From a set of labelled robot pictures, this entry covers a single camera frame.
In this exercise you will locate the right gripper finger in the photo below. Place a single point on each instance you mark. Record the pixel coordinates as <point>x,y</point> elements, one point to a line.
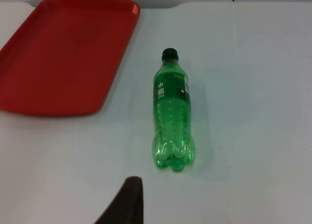
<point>129,202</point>

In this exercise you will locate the green plastic bottle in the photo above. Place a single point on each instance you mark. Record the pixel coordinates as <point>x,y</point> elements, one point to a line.
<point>171,116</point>

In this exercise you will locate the red tray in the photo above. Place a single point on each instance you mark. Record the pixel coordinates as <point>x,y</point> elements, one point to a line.
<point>63,58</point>

